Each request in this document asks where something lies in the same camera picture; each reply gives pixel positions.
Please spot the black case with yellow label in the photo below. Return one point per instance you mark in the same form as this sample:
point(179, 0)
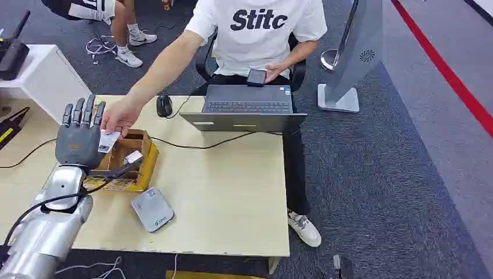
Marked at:
point(9, 125)

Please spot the person's right hand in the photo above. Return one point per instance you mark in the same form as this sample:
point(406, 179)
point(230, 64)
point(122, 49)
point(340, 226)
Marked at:
point(119, 115)

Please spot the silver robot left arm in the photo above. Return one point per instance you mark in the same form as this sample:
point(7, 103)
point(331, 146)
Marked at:
point(42, 231)

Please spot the black smartphone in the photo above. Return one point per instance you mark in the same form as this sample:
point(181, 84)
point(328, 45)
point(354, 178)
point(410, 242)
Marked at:
point(256, 77)

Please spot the black computer mouse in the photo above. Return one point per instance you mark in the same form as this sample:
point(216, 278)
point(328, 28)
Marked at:
point(164, 106)

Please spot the black office chair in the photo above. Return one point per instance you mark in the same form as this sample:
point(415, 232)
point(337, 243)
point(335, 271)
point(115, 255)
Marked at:
point(204, 63)

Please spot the seated person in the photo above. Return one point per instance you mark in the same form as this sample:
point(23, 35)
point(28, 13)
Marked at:
point(256, 42)

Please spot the white cabinet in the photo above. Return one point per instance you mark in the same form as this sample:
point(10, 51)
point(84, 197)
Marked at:
point(42, 79)

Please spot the grey card reader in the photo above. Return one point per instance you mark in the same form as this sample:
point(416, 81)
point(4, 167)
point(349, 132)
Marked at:
point(152, 210)

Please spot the wooden card box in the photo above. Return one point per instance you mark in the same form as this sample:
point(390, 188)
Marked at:
point(144, 169)

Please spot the dark grey laptop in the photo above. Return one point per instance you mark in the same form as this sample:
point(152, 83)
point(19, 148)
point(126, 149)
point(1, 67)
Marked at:
point(246, 109)

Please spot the grey kiosk stand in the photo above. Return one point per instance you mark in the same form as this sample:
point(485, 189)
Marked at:
point(356, 54)

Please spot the black robot foot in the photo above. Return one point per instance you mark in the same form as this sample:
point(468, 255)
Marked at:
point(344, 267)

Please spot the person in white sneakers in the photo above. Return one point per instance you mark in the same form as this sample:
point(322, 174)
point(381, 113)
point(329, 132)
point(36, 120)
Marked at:
point(119, 23)

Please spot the person's left hand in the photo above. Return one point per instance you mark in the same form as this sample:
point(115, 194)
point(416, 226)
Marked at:
point(275, 71)

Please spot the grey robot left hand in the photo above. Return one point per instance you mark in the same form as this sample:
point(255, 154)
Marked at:
point(79, 144)

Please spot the white card with printed code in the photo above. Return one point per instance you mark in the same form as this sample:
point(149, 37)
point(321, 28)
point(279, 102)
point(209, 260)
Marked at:
point(108, 141)

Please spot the yellow floor board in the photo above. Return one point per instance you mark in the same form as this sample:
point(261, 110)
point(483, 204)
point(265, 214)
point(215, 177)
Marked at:
point(208, 275)

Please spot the pale desk leg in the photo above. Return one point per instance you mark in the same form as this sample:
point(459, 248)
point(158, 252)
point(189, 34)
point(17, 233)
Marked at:
point(274, 265)

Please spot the black router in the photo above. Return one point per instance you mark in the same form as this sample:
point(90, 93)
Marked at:
point(13, 57)

